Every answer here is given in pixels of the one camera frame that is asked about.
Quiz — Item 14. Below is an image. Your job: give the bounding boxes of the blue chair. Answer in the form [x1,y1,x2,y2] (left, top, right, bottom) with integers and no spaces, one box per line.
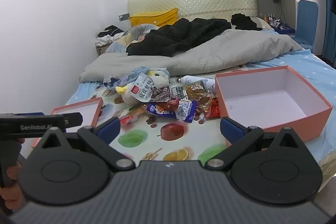
[294,0,319,50]

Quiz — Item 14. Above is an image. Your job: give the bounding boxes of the cream quilted headboard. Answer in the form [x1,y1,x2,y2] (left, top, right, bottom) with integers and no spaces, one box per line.
[127,0,257,28]

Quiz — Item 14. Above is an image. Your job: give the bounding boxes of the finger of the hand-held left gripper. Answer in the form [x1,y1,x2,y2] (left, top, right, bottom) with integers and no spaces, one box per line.
[14,112,45,117]
[63,113,83,132]

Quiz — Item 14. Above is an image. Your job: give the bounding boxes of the orange red snack packet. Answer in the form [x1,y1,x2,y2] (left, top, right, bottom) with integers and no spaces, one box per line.
[119,105,148,125]

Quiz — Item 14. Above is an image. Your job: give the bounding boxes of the light blue plastic bag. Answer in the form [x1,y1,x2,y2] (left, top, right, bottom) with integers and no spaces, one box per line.
[104,66,148,90]

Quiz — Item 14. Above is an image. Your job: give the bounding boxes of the golden brown snack packet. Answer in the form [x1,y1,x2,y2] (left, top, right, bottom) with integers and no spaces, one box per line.
[184,82,214,115]

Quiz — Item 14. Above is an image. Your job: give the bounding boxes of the beige pillow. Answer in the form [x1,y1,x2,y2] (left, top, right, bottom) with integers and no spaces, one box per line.
[249,17,274,30]

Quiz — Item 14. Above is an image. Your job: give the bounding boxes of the yellow pillow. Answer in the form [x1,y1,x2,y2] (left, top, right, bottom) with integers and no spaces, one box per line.
[129,7,179,28]

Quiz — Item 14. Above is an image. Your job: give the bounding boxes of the blue white snack packet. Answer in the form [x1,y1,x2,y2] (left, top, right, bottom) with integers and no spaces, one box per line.
[146,101,198,124]

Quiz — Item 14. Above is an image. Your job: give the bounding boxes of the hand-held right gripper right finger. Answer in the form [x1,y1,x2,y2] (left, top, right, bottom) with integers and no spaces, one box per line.
[206,117,309,170]

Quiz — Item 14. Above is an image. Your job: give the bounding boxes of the cardboard box of clothes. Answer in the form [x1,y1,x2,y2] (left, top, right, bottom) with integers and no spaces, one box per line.
[95,25,125,56]

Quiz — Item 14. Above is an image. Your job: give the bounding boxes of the white spray bottle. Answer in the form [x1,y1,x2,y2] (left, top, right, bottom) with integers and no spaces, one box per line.
[176,76,216,91]

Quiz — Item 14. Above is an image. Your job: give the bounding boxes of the white blue plush duck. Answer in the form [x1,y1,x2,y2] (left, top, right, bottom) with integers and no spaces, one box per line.
[115,70,171,105]

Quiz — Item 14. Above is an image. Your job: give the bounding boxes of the fruit printed mat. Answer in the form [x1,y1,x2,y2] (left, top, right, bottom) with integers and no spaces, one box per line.
[64,74,229,162]

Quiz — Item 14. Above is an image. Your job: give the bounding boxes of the group of cosmetic bottles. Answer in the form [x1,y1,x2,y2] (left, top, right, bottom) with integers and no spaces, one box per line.
[259,13,295,31]

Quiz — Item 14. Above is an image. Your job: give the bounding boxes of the green label snack packet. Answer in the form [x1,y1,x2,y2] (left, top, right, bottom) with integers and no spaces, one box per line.
[171,85,190,103]

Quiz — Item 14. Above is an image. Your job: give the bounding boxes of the blue curtain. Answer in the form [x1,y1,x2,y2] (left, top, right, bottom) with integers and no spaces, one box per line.
[322,0,336,65]

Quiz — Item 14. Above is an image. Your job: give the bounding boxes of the black jacket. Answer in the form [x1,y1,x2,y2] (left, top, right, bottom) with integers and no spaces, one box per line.
[126,17,233,58]

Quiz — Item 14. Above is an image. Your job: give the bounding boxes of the person's left hand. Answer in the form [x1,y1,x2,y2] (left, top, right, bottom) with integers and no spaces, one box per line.
[0,163,24,216]

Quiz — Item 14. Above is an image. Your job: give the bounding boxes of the grey blanket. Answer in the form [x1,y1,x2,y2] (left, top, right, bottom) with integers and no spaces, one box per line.
[79,28,311,83]

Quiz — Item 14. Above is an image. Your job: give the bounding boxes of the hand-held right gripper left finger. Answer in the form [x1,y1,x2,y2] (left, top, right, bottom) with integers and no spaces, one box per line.
[31,117,135,172]

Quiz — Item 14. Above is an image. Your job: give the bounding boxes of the small black garment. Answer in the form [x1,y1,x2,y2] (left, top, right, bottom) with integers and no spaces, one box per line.
[231,13,263,31]

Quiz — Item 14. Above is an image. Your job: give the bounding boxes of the pink cardboard box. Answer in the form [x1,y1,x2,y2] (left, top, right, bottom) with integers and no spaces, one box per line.
[215,65,333,147]

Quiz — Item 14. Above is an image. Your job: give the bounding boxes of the pink box lid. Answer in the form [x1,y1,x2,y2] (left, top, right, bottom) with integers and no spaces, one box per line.
[31,97,104,148]

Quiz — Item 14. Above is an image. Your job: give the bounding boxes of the clear red label snack packet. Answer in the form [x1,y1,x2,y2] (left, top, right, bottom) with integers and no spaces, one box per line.
[135,73,171,103]

